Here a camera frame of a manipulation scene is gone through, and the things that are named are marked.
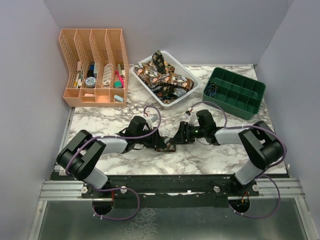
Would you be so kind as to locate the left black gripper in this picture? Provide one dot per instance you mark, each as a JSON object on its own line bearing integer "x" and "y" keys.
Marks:
{"x": 156, "y": 141}

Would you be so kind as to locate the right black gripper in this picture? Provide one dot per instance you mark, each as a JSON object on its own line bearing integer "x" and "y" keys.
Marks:
{"x": 181, "y": 137}

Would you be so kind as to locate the orange floral tie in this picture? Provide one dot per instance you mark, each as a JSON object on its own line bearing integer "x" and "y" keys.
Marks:
{"x": 167, "y": 145}

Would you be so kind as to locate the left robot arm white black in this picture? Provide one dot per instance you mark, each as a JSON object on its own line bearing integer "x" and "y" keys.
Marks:
{"x": 80, "y": 156}

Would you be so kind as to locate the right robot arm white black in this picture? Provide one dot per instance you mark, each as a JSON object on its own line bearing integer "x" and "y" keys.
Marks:
{"x": 261, "y": 144}

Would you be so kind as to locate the pile of patterned ties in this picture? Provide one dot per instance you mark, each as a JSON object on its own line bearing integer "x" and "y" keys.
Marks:
{"x": 160, "y": 77}

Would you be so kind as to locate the rolled tie in tray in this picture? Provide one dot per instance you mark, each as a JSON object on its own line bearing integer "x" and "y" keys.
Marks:
{"x": 211, "y": 89}

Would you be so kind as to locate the white plastic lattice basket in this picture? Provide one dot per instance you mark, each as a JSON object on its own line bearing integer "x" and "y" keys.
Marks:
{"x": 179, "y": 68}

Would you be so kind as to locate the green compartment tray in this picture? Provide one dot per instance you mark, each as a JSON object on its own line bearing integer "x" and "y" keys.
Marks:
{"x": 236, "y": 94}

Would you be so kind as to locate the teal eraser block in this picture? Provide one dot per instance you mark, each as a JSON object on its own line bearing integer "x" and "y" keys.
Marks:
{"x": 118, "y": 84}

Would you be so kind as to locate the pink marker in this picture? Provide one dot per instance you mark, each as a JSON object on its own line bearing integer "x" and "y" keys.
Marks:
{"x": 119, "y": 77}

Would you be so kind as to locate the round blue tin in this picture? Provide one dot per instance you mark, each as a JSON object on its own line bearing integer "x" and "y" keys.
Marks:
{"x": 90, "y": 82}

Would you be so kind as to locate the peach plastic desk organizer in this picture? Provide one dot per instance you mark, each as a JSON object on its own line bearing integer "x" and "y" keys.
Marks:
{"x": 99, "y": 53}

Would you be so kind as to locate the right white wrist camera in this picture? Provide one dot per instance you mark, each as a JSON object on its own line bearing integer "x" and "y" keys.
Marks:
{"x": 192, "y": 117}

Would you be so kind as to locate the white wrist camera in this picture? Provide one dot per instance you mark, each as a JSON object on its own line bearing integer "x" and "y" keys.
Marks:
{"x": 192, "y": 117}
{"x": 150, "y": 120}

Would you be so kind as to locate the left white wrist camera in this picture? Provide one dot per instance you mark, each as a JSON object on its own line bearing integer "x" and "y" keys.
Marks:
{"x": 150, "y": 120}

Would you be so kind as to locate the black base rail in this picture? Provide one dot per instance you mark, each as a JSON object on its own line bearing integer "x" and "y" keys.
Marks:
{"x": 170, "y": 191}

